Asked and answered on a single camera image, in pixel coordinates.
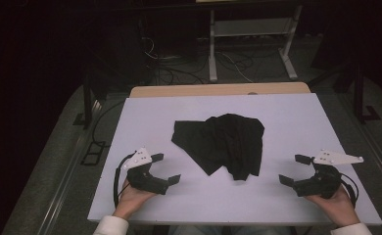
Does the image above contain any black metal stand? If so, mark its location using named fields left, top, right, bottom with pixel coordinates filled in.
left=351, top=61, right=382, bottom=124
left=72, top=72, right=109, bottom=130

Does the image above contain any person's left hand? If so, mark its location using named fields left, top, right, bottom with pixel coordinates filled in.
left=113, top=177, right=158, bottom=220

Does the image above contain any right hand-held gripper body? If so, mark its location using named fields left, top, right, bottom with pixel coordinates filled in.
left=293, top=149, right=365, bottom=200

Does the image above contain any black floor frame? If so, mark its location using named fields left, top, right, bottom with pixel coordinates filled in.
left=79, top=140, right=108, bottom=166

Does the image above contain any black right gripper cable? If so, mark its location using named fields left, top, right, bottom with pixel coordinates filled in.
left=339, top=171, right=360, bottom=209

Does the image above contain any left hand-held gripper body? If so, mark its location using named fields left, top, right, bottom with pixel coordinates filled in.
left=121, top=147, right=171, bottom=196

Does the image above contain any white metal stand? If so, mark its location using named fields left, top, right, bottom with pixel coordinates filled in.
left=208, top=4, right=304, bottom=83

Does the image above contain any person's right hand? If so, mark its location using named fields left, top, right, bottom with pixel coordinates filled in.
left=305, top=185, right=361, bottom=228

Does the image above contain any tangle of floor cables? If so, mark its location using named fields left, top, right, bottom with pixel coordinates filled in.
left=142, top=36, right=256, bottom=86

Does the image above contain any person's white sleeve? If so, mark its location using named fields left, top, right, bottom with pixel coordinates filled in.
left=92, top=214, right=130, bottom=235
left=329, top=222, right=373, bottom=235

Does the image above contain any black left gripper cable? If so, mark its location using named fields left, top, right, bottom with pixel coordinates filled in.
left=113, top=151, right=138, bottom=209

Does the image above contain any person's right white sleeve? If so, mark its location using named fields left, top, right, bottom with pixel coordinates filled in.
left=329, top=222, right=373, bottom=235

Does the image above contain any metal floor rail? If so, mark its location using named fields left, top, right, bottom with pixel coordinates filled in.
left=338, top=93, right=382, bottom=200
left=35, top=97, right=104, bottom=235

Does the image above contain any black cloth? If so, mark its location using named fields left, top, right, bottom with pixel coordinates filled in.
left=170, top=113, right=265, bottom=182

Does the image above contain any person's left white sleeve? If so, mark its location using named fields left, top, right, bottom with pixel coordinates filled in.
left=92, top=214, right=130, bottom=235

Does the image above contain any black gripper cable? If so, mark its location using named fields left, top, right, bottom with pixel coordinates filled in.
left=339, top=171, right=360, bottom=209
left=113, top=151, right=138, bottom=209

